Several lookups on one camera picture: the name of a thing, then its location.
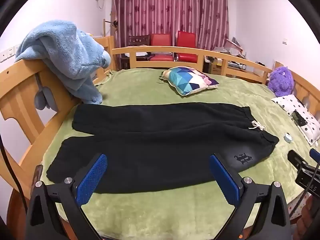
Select purple plush toy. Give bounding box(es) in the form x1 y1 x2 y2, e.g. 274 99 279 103
267 66 295 97

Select grey blue hanging plush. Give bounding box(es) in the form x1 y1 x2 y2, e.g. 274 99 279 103
35 74 58 111

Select red patterned curtain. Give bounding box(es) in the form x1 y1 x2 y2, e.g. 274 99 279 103
111 0 229 52

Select white flower print pillow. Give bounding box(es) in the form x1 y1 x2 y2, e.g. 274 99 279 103
271 94 320 147

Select white wall switch panel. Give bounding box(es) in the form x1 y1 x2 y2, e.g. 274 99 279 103
0 45 20 63

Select person's right hand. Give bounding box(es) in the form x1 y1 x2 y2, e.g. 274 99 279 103
299 197 320 240

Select red chair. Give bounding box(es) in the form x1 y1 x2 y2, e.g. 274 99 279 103
149 33 174 62
176 31 198 62

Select dark wooden chair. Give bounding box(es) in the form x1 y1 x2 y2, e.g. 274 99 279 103
120 35 151 70

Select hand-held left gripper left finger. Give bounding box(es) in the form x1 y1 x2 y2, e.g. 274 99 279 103
25 153 108 240

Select wooden coat rack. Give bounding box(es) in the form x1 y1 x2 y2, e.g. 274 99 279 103
103 17 119 72

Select black pants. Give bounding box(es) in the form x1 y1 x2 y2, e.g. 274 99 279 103
46 102 280 195

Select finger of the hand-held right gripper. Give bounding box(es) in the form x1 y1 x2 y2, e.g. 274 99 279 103
309 148 320 163
287 150 309 173

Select green fleece blanket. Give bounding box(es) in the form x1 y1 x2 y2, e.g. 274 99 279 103
40 67 320 240

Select small dark object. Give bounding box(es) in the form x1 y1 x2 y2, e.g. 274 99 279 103
291 110 310 126

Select wooden bed frame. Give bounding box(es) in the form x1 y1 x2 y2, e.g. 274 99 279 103
0 35 320 240

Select geometric patterned pillow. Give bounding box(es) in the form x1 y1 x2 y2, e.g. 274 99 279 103
159 66 220 96

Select light blue plush blanket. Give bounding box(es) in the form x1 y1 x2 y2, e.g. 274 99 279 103
15 20 112 105

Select black coiled cable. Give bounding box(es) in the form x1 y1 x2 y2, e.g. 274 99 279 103
289 196 302 219

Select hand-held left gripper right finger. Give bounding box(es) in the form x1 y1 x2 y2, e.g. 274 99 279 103
209 154 292 240

